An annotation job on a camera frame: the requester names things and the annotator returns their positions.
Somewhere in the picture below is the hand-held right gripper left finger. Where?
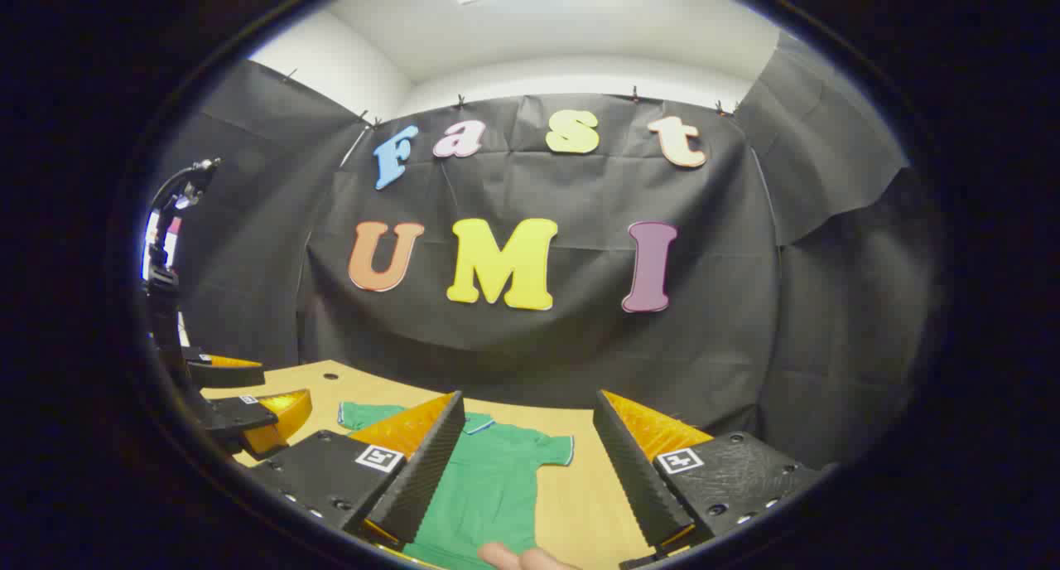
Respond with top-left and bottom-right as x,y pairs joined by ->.
247,390 -> 467,553

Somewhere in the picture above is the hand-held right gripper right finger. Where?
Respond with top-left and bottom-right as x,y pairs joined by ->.
592,389 -> 831,554

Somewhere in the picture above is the green T-shirt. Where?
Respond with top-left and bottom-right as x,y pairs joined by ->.
338,402 -> 575,570

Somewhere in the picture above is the computer monitor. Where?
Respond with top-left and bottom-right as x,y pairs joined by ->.
142,210 -> 181,283

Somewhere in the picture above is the black backdrop cloth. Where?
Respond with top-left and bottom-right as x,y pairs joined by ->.
153,31 -> 947,473

